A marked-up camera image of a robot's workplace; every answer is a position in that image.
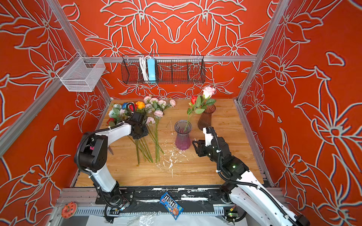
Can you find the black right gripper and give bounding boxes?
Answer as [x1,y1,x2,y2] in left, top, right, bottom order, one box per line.
[194,138,224,167]

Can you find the purple glass vase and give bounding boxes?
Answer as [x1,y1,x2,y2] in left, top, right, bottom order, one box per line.
[174,120,192,151]

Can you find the small red rose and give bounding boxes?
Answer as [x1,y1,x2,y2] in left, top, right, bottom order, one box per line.
[184,95,198,132]

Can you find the pink rose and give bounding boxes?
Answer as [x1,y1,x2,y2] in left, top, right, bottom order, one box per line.
[193,86,216,114]

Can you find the orange yellow rose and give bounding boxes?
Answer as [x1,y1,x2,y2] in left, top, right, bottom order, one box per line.
[135,101,153,165]

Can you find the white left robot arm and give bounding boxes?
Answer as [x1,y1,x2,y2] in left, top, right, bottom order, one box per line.
[74,112,149,198]

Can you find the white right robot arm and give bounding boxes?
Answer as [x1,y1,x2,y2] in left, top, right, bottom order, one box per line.
[192,126,310,226]

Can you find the blue and white flowers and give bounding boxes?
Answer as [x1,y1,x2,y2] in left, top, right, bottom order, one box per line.
[108,104,128,121]

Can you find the brown glass vase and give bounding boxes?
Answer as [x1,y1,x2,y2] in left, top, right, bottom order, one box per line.
[198,105,216,131]

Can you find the large red rose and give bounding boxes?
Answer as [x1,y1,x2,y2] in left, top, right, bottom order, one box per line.
[127,103,137,112]

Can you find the pink carnation spray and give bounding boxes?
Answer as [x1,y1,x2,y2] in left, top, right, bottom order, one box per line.
[143,96,176,163]

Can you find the light blue box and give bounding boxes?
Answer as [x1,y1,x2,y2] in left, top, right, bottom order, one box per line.
[147,58,156,83]

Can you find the blue candy bag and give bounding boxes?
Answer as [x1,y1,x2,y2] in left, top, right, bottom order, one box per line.
[159,192,184,220]

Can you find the white mesh basket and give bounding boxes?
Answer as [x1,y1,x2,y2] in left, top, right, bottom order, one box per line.
[56,52,106,92]

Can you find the beige handled scissors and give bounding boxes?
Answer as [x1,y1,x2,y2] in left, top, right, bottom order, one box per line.
[107,146,114,155]

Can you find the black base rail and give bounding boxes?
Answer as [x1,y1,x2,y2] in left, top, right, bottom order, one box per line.
[96,185,249,217]

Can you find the black wire basket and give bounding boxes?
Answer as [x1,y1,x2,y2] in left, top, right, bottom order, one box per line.
[121,54,206,85]

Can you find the white cable bundle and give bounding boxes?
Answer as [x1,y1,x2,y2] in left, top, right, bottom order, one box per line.
[139,56,150,82]

